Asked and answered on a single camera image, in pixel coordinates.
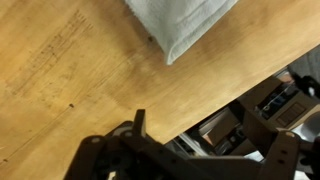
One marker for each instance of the brown box with dark panel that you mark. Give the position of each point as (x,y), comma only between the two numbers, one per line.
(290,113)

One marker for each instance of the silver aluminium rail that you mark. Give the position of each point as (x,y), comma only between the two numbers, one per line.
(193,145)

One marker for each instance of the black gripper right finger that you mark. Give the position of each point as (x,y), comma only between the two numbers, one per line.
(283,153)

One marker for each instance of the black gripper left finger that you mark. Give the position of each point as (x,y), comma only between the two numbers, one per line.
(100,156)

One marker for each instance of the white cloth towel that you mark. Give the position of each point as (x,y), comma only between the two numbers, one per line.
(180,23)

